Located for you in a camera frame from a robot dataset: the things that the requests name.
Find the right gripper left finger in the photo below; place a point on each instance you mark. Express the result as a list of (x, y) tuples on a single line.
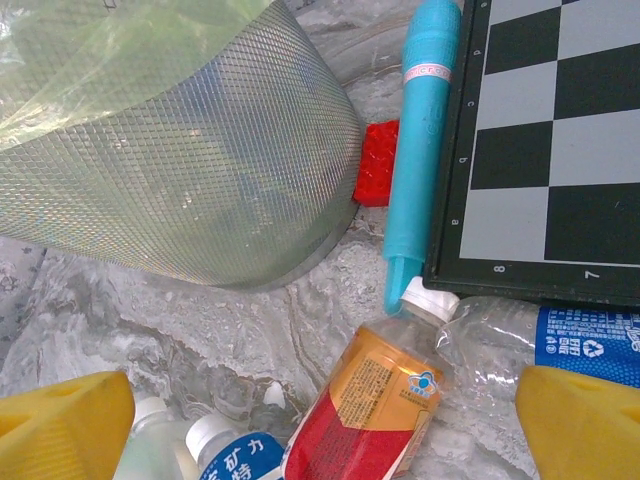
[(60, 430)]

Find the orange red label bottle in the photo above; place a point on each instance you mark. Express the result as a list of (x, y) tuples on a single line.
[(370, 400)]

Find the black white folding chessboard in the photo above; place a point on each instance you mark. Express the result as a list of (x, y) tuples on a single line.
[(550, 150)]

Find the teal marker pen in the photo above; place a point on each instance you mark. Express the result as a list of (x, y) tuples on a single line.
[(420, 150)]

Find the crushed clear blue label bottle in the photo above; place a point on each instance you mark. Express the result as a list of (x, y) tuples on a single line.
[(585, 340)]

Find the green translucent waste bin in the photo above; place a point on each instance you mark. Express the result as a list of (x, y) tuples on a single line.
[(200, 190)]

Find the green plastic bin liner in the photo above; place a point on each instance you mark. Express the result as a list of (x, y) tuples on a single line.
[(100, 65)]

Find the clear square bottle white cap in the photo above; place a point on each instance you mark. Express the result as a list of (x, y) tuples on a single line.
[(150, 445)]

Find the long blue label bottle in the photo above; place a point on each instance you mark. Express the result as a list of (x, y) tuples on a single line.
[(240, 457)]

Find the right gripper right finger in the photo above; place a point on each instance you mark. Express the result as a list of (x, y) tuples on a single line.
[(585, 430)]

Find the red building brick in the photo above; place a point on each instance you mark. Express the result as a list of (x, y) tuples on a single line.
[(375, 165)]

